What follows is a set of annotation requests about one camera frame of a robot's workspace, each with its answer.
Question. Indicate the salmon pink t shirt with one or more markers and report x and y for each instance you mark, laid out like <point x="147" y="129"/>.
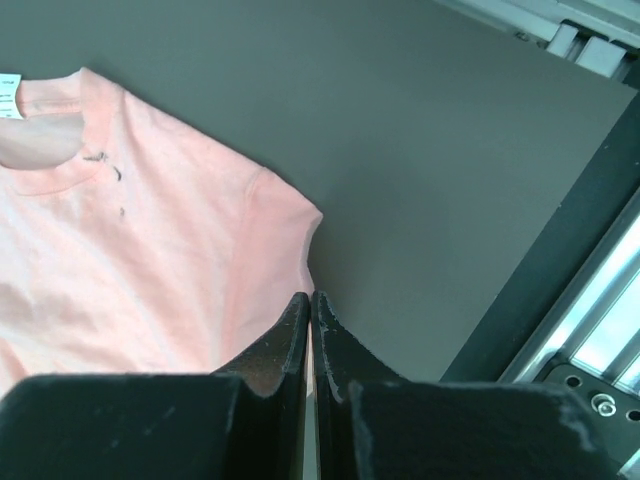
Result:
<point x="130" y="241"/>

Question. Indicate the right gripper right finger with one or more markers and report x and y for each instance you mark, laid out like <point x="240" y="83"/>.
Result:
<point x="373" y="423"/>

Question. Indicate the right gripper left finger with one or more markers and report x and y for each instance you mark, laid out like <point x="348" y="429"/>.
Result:
<point x="242" y="421"/>

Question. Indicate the aluminium frame rail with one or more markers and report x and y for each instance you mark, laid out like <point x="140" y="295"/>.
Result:
<point x="573" y="298"/>

